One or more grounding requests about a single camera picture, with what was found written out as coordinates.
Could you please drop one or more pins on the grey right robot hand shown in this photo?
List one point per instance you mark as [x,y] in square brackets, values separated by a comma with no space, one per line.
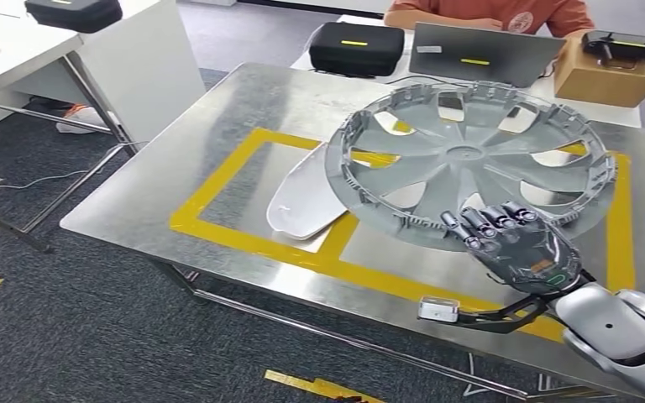
[528,256]

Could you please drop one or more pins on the grey plastic wheel hubcap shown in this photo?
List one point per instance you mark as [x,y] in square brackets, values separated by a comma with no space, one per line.
[461,153]

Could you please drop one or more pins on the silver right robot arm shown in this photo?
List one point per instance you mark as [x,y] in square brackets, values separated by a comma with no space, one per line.
[606,322]

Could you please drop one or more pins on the person's forearm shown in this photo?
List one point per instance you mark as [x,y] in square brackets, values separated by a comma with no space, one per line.
[428,21]

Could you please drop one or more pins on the white curved plastic part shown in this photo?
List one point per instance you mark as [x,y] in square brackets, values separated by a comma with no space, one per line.
[306,200]

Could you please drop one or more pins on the stainless steel workbench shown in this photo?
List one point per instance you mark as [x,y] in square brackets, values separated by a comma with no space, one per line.
[155,183]

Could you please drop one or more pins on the brown cardboard box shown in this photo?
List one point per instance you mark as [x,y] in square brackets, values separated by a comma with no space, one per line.
[595,83]

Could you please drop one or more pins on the grey laptop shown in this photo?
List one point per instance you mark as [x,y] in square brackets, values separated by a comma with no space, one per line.
[523,55]

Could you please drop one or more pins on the black remote controller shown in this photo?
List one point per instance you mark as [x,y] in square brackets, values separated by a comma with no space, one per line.
[623,44]

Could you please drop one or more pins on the person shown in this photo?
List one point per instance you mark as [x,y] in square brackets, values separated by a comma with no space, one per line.
[467,8]

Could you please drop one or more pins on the black zip carry case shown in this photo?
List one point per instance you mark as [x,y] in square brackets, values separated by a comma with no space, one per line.
[72,16]
[356,55]

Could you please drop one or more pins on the yellow tape bench marking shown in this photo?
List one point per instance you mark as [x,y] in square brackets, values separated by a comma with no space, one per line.
[232,167]

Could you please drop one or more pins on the white table steel legs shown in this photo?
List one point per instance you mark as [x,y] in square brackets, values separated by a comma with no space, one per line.
[133,66]

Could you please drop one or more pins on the white plastic bag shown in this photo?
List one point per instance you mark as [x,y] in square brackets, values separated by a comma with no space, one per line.
[86,119]

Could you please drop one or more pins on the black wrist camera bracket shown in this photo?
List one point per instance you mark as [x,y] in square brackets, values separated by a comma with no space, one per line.
[500,320]

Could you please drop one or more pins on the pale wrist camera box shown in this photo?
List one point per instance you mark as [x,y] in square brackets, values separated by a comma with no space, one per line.
[439,310]

